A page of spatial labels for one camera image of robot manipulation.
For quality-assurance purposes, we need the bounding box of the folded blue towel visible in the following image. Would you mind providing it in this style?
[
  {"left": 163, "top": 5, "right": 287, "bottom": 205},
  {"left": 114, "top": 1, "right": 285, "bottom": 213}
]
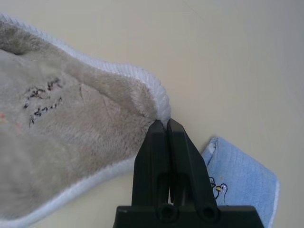
[{"left": 201, "top": 136, "right": 281, "bottom": 228}]

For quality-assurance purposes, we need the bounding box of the beige towel with white trim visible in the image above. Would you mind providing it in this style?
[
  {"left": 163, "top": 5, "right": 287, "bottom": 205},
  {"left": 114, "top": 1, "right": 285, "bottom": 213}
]
[{"left": 0, "top": 13, "right": 172, "bottom": 228}]

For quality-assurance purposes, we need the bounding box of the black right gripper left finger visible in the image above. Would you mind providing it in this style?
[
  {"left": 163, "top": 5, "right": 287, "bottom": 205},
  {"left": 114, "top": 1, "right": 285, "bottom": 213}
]
[{"left": 133, "top": 119, "right": 171, "bottom": 207}]

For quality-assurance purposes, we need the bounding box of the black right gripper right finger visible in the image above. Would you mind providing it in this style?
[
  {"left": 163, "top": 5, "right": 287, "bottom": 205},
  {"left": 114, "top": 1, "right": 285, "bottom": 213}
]
[{"left": 167, "top": 118, "right": 218, "bottom": 207}]

